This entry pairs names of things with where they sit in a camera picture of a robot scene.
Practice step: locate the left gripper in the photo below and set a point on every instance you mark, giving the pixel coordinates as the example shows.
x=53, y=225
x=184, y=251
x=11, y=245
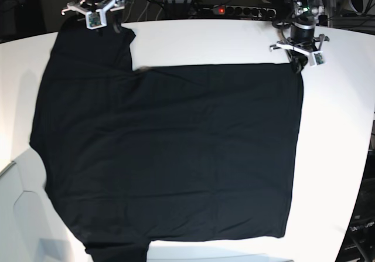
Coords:
x=305, y=48

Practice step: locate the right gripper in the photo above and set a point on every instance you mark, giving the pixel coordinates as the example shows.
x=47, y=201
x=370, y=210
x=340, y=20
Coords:
x=84, y=7

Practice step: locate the black T-shirt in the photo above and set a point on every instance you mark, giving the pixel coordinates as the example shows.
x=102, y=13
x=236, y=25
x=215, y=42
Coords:
x=183, y=153

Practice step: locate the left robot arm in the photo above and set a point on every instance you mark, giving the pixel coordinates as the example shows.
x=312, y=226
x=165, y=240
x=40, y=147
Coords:
x=298, y=37

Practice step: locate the black power strip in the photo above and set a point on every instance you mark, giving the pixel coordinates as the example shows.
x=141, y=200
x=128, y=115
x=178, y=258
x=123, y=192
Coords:
x=240, y=12

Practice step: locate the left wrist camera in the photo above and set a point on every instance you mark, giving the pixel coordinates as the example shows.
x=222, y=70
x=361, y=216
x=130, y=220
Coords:
x=316, y=58

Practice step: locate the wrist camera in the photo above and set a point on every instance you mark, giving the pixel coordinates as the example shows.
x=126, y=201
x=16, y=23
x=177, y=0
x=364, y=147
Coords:
x=316, y=58
x=93, y=21

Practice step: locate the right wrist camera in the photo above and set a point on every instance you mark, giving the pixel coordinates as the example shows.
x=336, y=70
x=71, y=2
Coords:
x=93, y=21

